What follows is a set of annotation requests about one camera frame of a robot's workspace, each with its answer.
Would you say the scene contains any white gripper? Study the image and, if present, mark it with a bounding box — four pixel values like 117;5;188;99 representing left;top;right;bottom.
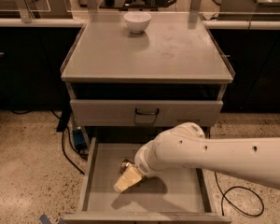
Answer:
114;141;161;193

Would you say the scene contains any orange can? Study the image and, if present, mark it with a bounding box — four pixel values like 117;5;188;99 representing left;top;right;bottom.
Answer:
119;159;134;175

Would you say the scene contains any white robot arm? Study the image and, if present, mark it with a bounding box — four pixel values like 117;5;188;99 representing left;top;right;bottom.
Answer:
114;122;280;193

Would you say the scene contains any grey open middle drawer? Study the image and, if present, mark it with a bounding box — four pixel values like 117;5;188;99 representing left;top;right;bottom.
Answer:
63;139;231;224

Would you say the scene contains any grey top drawer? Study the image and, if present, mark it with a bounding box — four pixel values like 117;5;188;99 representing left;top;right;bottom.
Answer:
70;99;223;127

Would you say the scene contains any grey drawer cabinet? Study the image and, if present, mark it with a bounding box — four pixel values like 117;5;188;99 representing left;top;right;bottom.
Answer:
60;10;236;224

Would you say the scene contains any blue power box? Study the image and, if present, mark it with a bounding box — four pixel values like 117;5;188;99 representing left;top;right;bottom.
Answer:
72;129;87;150

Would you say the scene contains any blue tape piece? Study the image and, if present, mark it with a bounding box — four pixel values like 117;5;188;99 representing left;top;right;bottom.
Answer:
39;214;52;224

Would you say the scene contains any white ceramic bowl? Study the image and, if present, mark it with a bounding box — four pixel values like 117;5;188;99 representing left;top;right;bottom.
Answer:
124;11;151;34

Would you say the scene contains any black drawer handle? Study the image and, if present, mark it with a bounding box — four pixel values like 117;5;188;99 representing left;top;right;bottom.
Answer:
134;108;160;116

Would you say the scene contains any black floor cable left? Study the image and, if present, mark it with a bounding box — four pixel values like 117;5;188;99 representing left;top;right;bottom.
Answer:
10;108;90;175

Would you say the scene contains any black floor cable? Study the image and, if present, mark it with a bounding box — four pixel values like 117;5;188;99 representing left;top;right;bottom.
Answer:
10;108;90;175
214;171;266;218

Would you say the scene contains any black floor cable right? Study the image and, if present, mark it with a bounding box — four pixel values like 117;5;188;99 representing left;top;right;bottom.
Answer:
214;171;266;218

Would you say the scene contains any white horizontal rail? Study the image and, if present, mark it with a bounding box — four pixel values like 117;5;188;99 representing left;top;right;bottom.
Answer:
0;18;280;30

